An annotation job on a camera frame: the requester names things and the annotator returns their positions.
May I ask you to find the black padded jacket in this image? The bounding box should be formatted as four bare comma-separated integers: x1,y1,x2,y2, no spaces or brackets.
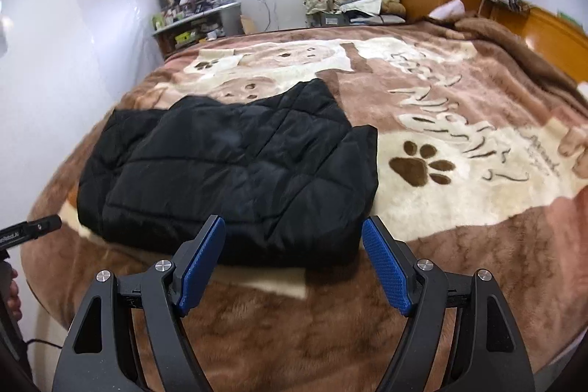
77,80,378,267

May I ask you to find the person's left hand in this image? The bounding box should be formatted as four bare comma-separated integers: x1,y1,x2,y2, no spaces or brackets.
6,269,23,321

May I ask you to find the brown plush bed blanket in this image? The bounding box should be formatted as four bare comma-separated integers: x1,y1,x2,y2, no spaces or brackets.
21,18,587,391

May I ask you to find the grey box with papers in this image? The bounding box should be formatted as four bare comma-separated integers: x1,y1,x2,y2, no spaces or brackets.
306,0,406,27

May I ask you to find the white pillow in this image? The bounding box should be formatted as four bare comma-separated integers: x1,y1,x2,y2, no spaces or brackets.
427,0,465,21

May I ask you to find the wooden headboard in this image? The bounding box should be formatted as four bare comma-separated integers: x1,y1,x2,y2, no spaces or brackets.
490,4,587,83

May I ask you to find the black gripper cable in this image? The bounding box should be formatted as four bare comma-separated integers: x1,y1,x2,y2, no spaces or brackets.
18,337,66,374

